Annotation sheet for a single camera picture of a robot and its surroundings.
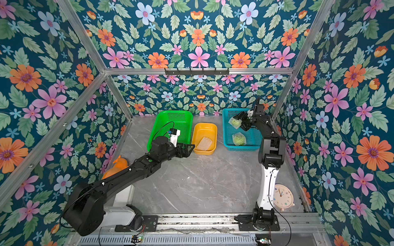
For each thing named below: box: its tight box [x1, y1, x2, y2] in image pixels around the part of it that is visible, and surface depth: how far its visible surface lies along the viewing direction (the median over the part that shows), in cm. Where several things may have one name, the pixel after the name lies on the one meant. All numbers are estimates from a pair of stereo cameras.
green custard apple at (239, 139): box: [232, 132, 247, 146], surface depth 100 cm
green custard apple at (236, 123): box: [230, 117, 243, 129], surface depth 103 cm
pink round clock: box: [273, 183, 296, 212], surface depth 80 cm
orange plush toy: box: [101, 154, 130, 180], surface depth 92 cm
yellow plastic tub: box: [191, 121, 218, 156], surface depth 106 cm
